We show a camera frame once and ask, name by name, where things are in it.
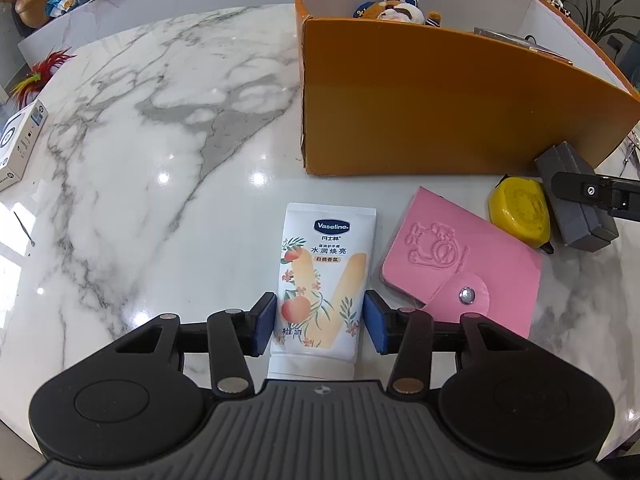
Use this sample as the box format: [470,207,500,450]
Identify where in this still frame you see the white lotion tube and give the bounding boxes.
[267,202,377,380]

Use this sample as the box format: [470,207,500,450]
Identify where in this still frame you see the pink card holder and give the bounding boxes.
[380,186,543,340]

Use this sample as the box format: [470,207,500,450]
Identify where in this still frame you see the dark grey square box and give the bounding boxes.
[534,141,620,253]

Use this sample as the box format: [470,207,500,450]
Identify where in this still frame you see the yellow tape measure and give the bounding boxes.
[487,176,554,254]

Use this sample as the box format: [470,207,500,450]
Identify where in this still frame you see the brown white plush toy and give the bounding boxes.
[352,0,444,29]

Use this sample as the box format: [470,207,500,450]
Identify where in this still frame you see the thin metal pin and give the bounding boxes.
[12,210,36,247]

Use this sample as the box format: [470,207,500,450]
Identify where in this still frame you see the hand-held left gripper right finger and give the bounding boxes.
[362,290,528,395]

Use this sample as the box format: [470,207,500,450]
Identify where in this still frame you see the white device box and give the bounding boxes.
[0,99,49,192]

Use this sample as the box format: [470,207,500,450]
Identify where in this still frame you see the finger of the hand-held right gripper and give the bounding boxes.
[551,171,640,220]

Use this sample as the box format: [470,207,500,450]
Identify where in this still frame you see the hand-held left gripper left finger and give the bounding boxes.
[114,291,278,395]

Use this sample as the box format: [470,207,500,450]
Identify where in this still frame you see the large orange cardboard box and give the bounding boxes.
[294,0,640,177]

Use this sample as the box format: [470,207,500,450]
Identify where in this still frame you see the illustrated card box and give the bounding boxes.
[472,26,574,66]

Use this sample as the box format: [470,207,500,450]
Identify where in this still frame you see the red green feather toy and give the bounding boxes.
[10,47,77,109]

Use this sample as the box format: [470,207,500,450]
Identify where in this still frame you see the potted plant in black pot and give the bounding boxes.
[570,0,637,45]

